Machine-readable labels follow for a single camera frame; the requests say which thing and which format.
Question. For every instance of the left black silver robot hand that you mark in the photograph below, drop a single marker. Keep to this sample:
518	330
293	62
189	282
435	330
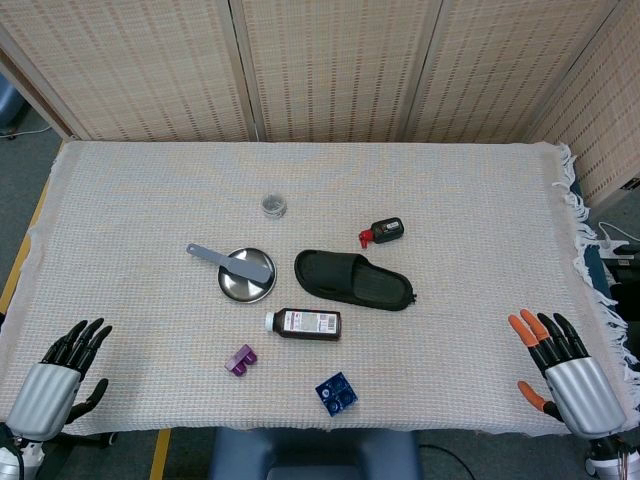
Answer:
46	392

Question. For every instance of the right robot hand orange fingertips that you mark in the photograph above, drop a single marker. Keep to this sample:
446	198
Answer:
585	395

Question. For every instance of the black slipper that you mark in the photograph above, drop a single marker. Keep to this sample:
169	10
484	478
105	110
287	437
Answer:
350	280

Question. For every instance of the black box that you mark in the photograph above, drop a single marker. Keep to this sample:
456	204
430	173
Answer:
622	267

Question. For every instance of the white power strip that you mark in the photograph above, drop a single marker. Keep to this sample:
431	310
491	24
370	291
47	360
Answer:
612	242

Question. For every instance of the purple plastic block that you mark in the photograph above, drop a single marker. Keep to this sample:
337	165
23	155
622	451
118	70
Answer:
240	361

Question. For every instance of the round stainless steel plate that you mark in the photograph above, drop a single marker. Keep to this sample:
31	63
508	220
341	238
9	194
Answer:
240	290

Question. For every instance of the blue plastic block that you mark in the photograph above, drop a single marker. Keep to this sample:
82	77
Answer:
336	393

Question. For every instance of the black bottle with red cap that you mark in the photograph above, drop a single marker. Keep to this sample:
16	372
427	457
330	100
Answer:
387	230

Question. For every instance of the brown bottle with white cap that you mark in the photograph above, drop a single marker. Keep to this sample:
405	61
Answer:
310	324

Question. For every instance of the woven bamboo screen panel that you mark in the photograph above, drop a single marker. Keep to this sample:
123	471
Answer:
600	110
505	65
340	65
130	65

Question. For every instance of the small round clear tin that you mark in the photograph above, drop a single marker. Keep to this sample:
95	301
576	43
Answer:
274	206

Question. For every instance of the beige woven tablecloth with fringe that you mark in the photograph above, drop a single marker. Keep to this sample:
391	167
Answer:
320	175

